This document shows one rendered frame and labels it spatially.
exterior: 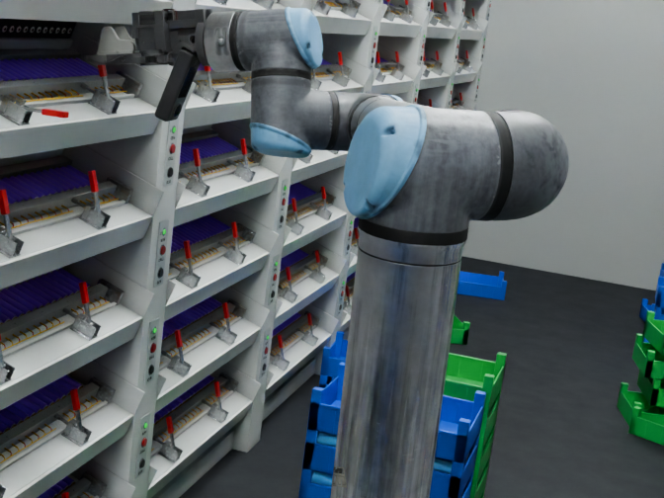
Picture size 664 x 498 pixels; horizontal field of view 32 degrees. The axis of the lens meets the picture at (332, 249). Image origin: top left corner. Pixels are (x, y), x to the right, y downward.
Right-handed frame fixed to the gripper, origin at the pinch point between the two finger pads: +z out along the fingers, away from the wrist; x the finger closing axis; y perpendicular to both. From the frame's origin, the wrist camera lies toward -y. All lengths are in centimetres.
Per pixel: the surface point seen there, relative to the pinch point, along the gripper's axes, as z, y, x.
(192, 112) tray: -2.2, -10.2, -31.8
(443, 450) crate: -48, -73, -30
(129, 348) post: 7, -52, -17
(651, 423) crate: -82, -110, -160
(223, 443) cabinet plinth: 16, -93, -80
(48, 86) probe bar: 2.5, -3.3, 10.8
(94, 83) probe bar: 2.9, -3.5, -4.3
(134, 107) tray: -0.9, -7.9, -10.7
